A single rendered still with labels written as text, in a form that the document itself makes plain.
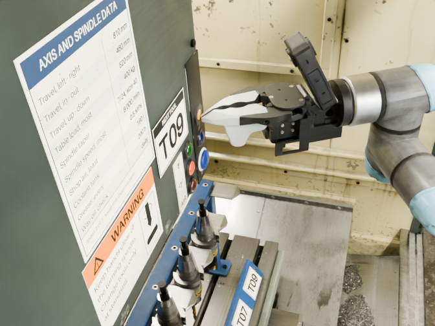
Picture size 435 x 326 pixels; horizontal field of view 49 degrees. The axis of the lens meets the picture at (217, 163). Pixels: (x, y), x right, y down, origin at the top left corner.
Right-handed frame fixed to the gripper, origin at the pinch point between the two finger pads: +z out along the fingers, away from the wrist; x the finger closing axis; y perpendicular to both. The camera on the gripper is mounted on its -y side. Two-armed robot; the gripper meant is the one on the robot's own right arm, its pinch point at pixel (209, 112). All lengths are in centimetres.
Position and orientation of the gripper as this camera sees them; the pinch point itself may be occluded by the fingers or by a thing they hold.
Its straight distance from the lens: 67.7
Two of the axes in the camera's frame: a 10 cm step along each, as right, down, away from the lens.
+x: -2.2, -6.0, 7.7
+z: -9.7, 1.8, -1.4
